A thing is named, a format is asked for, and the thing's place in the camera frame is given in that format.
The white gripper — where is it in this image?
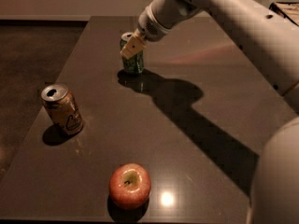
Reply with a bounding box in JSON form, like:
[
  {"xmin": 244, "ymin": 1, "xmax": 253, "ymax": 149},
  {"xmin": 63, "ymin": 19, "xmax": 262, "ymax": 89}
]
[{"xmin": 121, "ymin": 6, "xmax": 170, "ymax": 60}]

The green soda can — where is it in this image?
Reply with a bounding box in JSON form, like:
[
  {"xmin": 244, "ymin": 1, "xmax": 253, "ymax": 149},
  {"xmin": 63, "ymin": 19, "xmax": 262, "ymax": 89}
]
[{"xmin": 120, "ymin": 32, "xmax": 144, "ymax": 76}]

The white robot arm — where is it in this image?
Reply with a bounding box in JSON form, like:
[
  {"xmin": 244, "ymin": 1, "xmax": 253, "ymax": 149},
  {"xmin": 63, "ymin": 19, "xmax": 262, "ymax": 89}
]
[{"xmin": 121, "ymin": 0, "xmax": 299, "ymax": 224}]

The gold brown soda can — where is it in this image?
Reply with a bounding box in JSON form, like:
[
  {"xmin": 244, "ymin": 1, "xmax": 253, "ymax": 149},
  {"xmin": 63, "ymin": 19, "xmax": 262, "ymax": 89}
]
[{"xmin": 41, "ymin": 83, "xmax": 83, "ymax": 136}]

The red apple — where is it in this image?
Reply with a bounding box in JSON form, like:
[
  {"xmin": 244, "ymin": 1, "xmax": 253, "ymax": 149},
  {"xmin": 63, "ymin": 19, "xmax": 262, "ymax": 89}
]
[{"xmin": 108, "ymin": 163, "xmax": 151, "ymax": 210}]

